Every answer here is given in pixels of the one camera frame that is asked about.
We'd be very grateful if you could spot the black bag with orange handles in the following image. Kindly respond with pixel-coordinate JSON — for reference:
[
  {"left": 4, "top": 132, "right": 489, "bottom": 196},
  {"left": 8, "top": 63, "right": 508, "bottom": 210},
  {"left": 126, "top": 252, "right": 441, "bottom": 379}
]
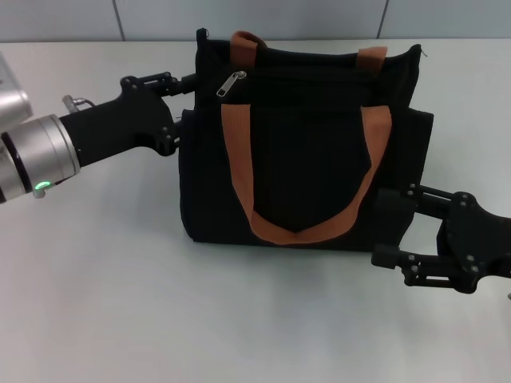
[{"left": 178, "top": 26, "right": 435, "bottom": 253}]

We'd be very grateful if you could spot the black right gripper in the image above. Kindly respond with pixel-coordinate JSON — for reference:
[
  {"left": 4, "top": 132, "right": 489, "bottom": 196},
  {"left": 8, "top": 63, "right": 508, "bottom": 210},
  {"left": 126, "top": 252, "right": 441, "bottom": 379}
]
[{"left": 370, "top": 185, "right": 511, "bottom": 294}]

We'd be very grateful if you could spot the silver cable connector plug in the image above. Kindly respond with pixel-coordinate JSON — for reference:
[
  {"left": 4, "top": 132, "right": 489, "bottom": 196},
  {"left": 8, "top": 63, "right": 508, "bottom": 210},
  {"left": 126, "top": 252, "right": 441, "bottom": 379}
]
[{"left": 61, "top": 93, "right": 95, "bottom": 114}]

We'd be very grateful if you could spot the silver metal zipper pull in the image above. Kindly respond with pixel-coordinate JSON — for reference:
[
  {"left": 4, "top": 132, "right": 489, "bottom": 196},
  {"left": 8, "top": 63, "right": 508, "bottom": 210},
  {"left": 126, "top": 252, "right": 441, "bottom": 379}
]
[{"left": 216, "top": 69, "right": 248, "bottom": 98}]

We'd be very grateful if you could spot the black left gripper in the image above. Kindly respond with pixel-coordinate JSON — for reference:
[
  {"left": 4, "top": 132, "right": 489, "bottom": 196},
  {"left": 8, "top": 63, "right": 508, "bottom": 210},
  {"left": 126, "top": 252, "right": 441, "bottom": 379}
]
[{"left": 59, "top": 71, "right": 196, "bottom": 168}]

